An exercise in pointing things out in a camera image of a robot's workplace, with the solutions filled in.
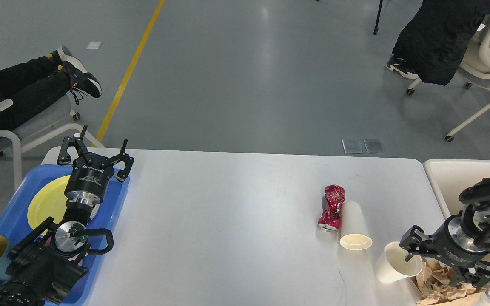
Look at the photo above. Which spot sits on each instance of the pale green plate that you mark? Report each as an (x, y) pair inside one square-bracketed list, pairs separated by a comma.
[(94, 209)]

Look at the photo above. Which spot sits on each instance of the white paper cup upright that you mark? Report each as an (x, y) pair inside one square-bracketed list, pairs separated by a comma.
[(392, 266)]

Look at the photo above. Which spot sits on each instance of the crumpled brown paper ball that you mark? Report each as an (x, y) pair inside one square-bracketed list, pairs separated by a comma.
[(433, 284)]

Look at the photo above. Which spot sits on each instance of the white paper cup lying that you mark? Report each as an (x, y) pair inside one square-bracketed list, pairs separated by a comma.
[(354, 233)]

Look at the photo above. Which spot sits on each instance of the left floor plate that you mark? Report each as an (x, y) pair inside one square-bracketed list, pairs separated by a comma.
[(352, 146)]

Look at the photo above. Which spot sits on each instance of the red crumpled snack wrapper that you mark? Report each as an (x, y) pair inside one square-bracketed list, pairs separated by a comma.
[(331, 217)]

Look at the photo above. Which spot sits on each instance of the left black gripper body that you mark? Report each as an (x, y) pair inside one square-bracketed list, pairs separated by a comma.
[(88, 184)]

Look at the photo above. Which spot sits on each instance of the right floor plate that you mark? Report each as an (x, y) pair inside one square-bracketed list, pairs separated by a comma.
[(374, 146)]

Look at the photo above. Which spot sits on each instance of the white plastic bin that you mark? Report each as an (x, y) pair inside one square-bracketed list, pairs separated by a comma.
[(448, 178)]

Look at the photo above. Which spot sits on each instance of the grey office chair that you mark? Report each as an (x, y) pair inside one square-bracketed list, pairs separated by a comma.
[(37, 131)]

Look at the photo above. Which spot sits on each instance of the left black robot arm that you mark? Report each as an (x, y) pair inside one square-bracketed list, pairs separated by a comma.
[(45, 265)]

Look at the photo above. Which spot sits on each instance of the floor plate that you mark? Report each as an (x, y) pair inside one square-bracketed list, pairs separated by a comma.
[(352, 146), (374, 146)]

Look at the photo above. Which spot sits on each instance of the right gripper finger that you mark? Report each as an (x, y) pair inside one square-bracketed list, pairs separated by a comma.
[(416, 242), (465, 271)]

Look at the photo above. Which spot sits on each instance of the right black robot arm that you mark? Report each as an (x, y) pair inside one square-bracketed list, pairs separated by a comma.
[(476, 200)]

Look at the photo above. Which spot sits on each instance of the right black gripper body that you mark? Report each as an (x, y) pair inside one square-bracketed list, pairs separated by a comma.
[(453, 244)]

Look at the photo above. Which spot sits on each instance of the person in black clothes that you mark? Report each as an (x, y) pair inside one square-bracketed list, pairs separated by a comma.
[(37, 84)]

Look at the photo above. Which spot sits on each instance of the black stand leg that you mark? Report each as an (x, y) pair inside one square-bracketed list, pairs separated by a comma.
[(378, 17)]

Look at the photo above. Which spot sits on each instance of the yellow plastic plate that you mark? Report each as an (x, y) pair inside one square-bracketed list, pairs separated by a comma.
[(50, 201)]

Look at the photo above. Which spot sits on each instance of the black jacket on chair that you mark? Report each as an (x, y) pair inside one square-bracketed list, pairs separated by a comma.
[(435, 40)]

